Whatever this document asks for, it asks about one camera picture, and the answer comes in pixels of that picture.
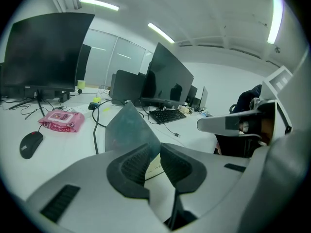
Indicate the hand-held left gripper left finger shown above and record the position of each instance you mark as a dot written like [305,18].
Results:
[87,178]

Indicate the grey cover notebook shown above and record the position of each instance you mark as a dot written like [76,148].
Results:
[128,127]

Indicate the small yellow green object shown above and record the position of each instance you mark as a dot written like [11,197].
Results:
[97,100]

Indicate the small black box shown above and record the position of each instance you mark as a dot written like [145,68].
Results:
[64,97]

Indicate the black monitor back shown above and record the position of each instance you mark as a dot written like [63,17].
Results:
[127,86]

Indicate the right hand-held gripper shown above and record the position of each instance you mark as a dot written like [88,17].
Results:
[284,159]

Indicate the black keyboard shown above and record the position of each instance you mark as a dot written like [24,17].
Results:
[167,116]

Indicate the black computer mouse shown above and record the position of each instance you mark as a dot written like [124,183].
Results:
[30,144]

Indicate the large black monitor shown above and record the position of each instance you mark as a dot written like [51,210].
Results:
[43,50]

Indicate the pink wet wipes packet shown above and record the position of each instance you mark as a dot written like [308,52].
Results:
[62,120]

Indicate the small black monitor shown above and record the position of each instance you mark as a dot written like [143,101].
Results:
[192,94]

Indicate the ceiling tube light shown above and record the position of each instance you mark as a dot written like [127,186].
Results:
[275,18]
[98,3]
[160,32]

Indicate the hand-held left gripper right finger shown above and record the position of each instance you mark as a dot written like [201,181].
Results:
[218,178]

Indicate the white power strip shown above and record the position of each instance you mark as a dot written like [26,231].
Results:
[83,110]

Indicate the curved black monitor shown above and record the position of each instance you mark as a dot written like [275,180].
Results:
[167,76]

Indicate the thin grey monitor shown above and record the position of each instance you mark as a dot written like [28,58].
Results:
[203,98]

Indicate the dark monitor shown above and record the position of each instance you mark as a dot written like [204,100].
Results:
[83,62]

